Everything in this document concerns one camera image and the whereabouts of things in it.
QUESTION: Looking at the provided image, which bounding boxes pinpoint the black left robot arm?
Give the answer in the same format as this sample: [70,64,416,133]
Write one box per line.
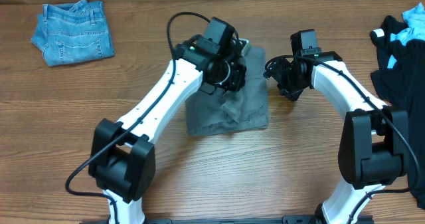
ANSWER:
[88,17,250,223]

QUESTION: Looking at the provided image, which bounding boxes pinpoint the black garment with white label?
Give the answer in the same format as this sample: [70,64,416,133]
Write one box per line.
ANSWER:
[369,15,425,210]

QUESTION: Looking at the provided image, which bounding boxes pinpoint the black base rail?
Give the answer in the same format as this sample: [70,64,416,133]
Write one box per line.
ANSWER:
[79,213,376,224]

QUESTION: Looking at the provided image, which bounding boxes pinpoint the light blue cloth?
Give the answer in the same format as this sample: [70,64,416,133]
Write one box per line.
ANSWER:
[386,3,424,69]

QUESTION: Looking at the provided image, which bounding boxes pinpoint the grey shorts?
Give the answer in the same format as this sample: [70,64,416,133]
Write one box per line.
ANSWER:
[185,47,269,136]

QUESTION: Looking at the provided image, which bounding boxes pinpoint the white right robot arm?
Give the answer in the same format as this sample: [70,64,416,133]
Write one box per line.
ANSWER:
[264,29,412,224]

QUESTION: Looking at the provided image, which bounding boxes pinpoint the folded blue denim jeans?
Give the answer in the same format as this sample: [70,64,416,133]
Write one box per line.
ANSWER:
[31,0,115,66]

